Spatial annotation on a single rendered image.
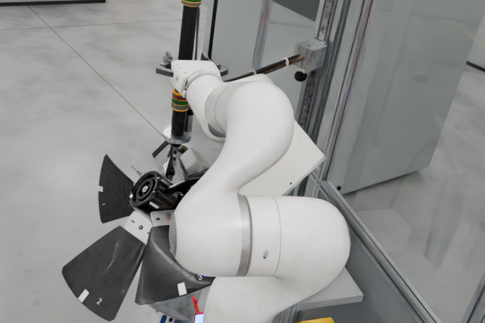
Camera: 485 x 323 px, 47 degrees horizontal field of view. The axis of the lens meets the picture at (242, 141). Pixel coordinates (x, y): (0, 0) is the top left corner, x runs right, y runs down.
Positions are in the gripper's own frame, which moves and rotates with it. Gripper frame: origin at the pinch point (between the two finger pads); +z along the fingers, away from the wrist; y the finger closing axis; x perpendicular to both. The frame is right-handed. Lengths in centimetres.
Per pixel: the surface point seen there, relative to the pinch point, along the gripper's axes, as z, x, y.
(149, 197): 4.1, -41.7, -5.0
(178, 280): -21, -48, -2
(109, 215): 30, -66, -12
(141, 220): 8, -52, -6
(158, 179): 7.5, -38.3, -2.0
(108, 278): 0, -65, -15
